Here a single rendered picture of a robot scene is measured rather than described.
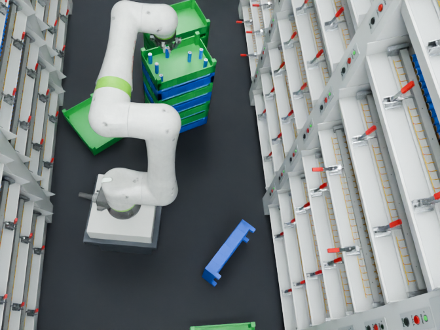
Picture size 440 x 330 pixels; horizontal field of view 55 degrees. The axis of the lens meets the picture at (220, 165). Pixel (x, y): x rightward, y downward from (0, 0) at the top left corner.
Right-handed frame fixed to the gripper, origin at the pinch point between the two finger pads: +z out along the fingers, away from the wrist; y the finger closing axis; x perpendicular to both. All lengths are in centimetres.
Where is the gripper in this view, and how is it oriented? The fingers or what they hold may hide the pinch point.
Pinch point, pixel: (167, 48)
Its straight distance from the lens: 195.7
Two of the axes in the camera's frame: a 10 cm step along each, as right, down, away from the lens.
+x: 1.0, -10.0, 0.2
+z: -0.8, 0.2, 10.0
